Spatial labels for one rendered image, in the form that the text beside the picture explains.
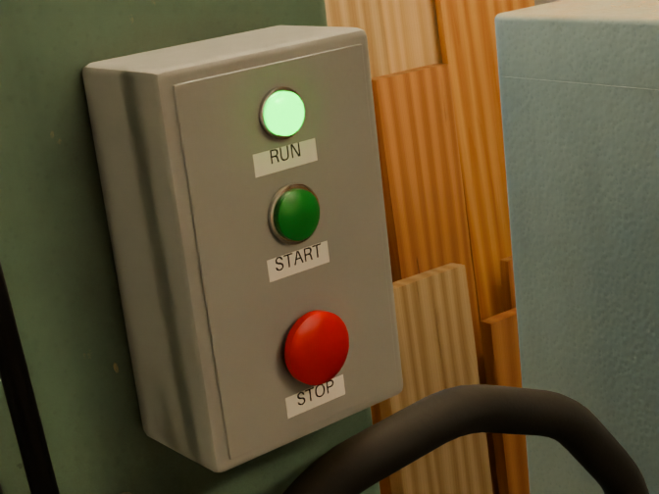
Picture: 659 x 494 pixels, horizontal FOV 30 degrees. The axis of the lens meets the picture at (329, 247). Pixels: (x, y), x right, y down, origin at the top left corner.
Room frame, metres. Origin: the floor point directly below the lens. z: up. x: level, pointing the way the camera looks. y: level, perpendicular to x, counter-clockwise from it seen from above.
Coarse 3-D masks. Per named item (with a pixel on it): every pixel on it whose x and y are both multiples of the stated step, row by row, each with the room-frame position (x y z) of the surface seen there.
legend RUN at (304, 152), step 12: (300, 144) 0.47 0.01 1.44; (312, 144) 0.47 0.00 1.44; (264, 156) 0.46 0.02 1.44; (276, 156) 0.46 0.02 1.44; (288, 156) 0.46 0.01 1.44; (300, 156) 0.47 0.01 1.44; (312, 156) 0.47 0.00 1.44; (264, 168) 0.46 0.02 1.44; (276, 168) 0.46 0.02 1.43; (288, 168) 0.46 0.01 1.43
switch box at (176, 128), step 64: (128, 64) 0.46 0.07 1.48; (192, 64) 0.45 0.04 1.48; (256, 64) 0.46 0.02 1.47; (320, 64) 0.48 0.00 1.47; (128, 128) 0.46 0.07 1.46; (192, 128) 0.44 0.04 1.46; (256, 128) 0.46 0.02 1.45; (320, 128) 0.47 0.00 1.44; (128, 192) 0.46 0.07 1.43; (192, 192) 0.44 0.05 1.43; (256, 192) 0.45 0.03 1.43; (320, 192) 0.47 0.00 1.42; (128, 256) 0.47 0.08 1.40; (192, 256) 0.44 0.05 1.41; (256, 256) 0.45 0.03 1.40; (384, 256) 0.49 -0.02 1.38; (128, 320) 0.48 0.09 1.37; (192, 320) 0.44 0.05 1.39; (256, 320) 0.45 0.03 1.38; (384, 320) 0.49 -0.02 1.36; (192, 384) 0.44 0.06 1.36; (256, 384) 0.45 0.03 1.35; (384, 384) 0.49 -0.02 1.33; (192, 448) 0.45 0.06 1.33; (256, 448) 0.45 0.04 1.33
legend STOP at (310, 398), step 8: (336, 376) 0.47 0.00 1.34; (320, 384) 0.47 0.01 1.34; (328, 384) 0.47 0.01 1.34; (336, 384) 0.47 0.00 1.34; (304, 392) 0.46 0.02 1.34; (312, 392) 0.46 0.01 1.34; (320, 392) 0.46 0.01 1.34; (328, 392) 0.47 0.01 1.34; (336, 392) 0.47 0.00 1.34; (344, 392) 0.47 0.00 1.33; (288, 400) 0.46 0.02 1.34; (296, 400) 0.46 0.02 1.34; (304, 400) 0.46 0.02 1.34; (312, 400) 0.46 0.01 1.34; (320, 400) 0.46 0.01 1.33; (328, 400) 0.47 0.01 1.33; (288, 408) 0.46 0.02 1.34; (296, 408) 0.46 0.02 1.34; (304, 408) 0.46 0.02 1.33; (312, 408) 0.46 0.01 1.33; (288, 416) 0.46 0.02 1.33
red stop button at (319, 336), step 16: (304, 320) 0.45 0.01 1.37; (320, 320) 0.46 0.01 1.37; (336, 320) 0.46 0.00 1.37; (288, 336) 0.45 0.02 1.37; (304, 336) 0.45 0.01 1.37; (320, 336) 0.45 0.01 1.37; (336, 336) 0.46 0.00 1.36; (288, 352) 0.45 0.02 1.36; (304, 352) 0.45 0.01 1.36; (320, 352) 0.45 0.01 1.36; (336, 352) 0.46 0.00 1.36; (288, 368) 0.45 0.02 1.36; (304, 368) 0.45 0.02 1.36; (320, 368) 0.45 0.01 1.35; (336, 368) 0.46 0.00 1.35
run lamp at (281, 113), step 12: (264, 96) 0.46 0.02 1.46; (276, 96) 0.46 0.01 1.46; (288, 96) 0.46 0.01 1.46; (264, 108) 0.46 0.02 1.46; (276, 108) 0.46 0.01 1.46; (288, 108) 0.46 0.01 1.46; (300, 108) 0.46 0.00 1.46; (264, 120) 0.46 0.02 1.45; (276, 120) 0.46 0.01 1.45; (288, 120) 0.46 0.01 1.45; (300, 120) 0.46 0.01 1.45; (276, 132) 0.46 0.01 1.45; (288, 132) 0.46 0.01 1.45
